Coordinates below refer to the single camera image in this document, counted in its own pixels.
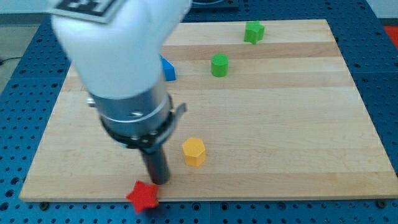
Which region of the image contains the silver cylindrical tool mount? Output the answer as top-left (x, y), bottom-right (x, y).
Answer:
top-left (90, 75), bottom-right (187, 154)

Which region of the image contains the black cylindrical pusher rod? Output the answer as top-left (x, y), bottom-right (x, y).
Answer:
top-left (141, 146), bottom-right (170, 185)

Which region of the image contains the yellow hexagon block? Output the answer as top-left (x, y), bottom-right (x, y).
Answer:
top-left (182, 138), bottom-right (206, 167)

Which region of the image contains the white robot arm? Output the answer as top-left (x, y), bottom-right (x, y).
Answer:
top-left (51, 0), bottom-right (192, 185)

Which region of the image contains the red star block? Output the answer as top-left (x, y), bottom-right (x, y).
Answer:
top-left (125, 180), bottom-right (159, 214)

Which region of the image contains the blue block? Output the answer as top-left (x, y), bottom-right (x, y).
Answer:
top-left (160, 55), bottom-right (177, 82)

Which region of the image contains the green cylinder block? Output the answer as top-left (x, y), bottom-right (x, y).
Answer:
top-left (211, 54), bottom-right (229, 77)

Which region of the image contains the black and white marker tag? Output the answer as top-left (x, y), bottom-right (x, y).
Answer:
top-left (49, 0), bottom-right (126, 24)

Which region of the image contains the wooden board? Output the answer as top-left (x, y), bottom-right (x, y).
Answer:
top-left (20, 19), bottom-right (397, 202)

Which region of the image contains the green star block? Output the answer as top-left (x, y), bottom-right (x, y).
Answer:
top-left (244, 21), bottom-right (265, 45)

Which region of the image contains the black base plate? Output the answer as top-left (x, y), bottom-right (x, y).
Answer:
top-left (192, 0), bottom-right (239, 9)

